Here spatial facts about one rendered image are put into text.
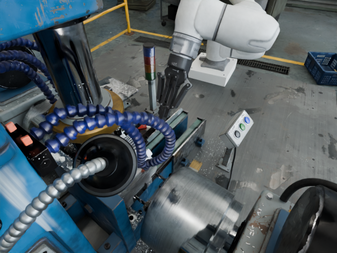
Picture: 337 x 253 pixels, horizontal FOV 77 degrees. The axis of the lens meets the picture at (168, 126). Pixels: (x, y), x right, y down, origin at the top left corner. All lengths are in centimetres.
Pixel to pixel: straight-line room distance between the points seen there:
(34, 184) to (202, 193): 39
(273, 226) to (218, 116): 88
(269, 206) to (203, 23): 50
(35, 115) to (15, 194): 62
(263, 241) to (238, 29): 52
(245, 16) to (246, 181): 70
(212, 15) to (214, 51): 97
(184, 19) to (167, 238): 57
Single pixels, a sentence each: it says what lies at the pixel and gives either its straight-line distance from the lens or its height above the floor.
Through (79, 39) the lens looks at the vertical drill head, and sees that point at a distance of 45.
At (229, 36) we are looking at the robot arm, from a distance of 66.
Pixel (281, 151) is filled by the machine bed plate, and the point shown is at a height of 80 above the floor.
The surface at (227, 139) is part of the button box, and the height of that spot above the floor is 105.
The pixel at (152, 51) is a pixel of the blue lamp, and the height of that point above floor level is 119.
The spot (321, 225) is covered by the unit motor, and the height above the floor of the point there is 136.
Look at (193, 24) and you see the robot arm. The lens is 66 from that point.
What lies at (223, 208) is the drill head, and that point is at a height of 116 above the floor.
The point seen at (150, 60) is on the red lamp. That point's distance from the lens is 115.
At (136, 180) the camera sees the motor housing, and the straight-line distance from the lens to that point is 74.
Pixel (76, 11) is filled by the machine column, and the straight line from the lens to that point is 37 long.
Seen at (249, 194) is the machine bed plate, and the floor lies 80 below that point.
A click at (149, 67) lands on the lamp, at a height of 111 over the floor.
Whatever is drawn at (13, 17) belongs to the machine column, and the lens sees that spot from 33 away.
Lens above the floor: 166
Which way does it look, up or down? 44 degrees down
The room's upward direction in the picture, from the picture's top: straight up
